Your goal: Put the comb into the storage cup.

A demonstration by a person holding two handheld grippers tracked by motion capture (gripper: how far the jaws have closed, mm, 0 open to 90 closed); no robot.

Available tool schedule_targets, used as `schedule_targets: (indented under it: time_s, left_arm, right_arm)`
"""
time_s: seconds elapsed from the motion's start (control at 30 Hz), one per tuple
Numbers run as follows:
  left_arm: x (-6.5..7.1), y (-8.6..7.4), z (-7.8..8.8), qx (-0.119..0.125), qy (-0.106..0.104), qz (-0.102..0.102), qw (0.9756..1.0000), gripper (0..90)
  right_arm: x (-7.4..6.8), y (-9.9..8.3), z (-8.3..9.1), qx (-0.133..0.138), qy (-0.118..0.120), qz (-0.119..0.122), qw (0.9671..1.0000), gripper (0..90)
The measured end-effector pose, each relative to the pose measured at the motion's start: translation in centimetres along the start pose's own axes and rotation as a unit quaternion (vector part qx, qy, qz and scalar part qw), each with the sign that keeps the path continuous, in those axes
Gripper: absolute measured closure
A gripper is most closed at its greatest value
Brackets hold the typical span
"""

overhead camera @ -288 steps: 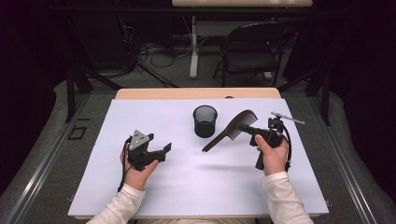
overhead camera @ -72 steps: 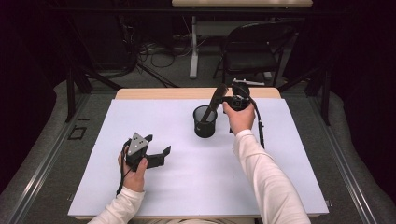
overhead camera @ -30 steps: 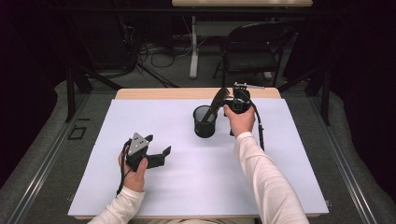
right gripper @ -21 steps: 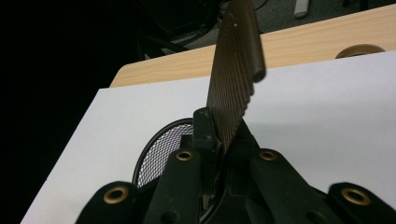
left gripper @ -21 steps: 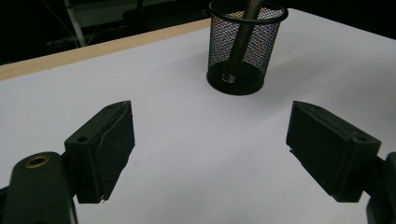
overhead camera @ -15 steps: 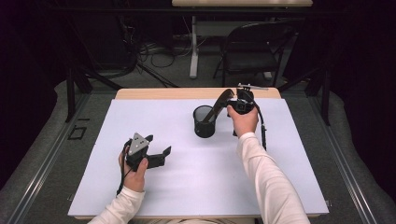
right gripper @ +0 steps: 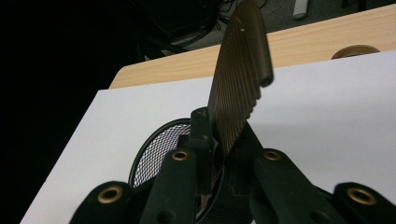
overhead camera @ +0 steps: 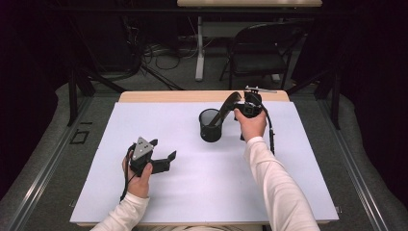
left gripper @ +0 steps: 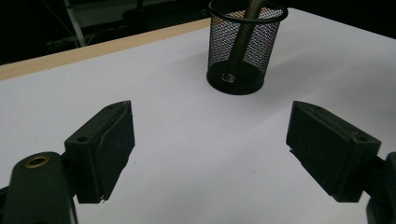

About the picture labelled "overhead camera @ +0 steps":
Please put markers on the black metal stand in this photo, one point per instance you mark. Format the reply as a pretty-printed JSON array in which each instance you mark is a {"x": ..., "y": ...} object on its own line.
[
  {"x": 335, "y": 102},
  {"x": 72, "y": 96}
]

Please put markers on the person's right hand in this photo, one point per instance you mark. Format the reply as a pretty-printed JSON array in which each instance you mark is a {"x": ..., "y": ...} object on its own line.
[{"x": 253, "y": 126}]

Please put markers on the wooden table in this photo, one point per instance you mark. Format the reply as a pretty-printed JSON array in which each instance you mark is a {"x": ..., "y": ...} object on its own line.
[{"x": 176, "y": 96}]

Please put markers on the metal floor rail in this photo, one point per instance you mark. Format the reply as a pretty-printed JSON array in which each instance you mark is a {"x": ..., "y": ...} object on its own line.
[
  {"x": 354, "y": 166},
  {"x": 48, "y": 163}
]

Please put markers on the person's left hand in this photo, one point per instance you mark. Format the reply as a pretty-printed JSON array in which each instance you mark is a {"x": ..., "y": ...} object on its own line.
[{"x": 138, "y": 186}]

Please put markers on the white table cover sheet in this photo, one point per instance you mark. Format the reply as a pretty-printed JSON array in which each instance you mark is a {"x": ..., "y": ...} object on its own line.
[{"x": 208, "y": 179}]

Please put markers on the black marker pen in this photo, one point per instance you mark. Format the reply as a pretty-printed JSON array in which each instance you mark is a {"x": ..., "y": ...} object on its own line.
[{"x": 227, "y": 106}]

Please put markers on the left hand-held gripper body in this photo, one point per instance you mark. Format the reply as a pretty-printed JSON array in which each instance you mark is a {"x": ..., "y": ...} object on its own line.
[{"x": 142, "y": 149}]

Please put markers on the white-legged desk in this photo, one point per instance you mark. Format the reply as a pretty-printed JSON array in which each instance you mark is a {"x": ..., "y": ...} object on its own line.
[{"x": 200, "y": 57}]

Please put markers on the black folding chair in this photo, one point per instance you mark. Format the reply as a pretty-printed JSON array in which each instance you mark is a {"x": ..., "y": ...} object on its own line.
[{"x": 256, "y": 64}]

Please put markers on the black mesh cup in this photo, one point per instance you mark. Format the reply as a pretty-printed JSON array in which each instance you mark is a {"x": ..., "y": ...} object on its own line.
[{"x": 210, "y": 134}]

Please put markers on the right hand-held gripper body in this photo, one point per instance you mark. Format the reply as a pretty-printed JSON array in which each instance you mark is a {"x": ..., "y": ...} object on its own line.
[{"x": 251, "y": 104}]

